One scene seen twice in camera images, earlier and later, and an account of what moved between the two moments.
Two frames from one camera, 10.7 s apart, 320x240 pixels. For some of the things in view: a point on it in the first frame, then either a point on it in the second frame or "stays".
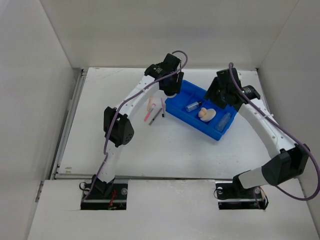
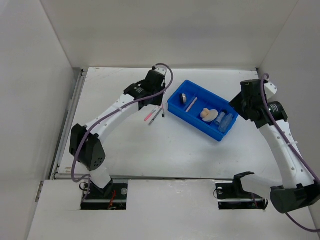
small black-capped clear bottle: [191, 107] → [221, 116]
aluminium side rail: [81, 80] stays
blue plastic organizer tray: [188, 104] stays
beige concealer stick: [149, 104] → [191, 104]
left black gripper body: [174, 84] → [157, 100]
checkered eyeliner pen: [155, 117] stays
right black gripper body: [216, 94] → [240, 105]
